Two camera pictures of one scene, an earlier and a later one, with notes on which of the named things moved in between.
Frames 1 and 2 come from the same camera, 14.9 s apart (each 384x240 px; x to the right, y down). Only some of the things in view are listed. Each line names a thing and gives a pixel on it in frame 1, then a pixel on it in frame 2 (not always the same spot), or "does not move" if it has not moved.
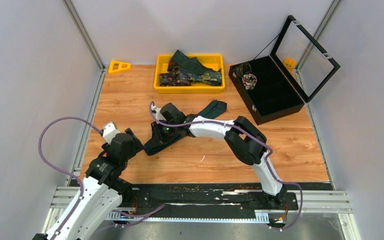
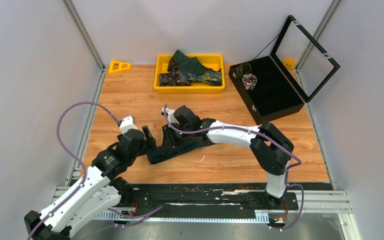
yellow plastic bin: (213, 61) does not move
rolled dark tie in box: (241, 70) does not move
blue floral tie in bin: (214, 78) does not move
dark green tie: (158, 139) -> (178, 149)
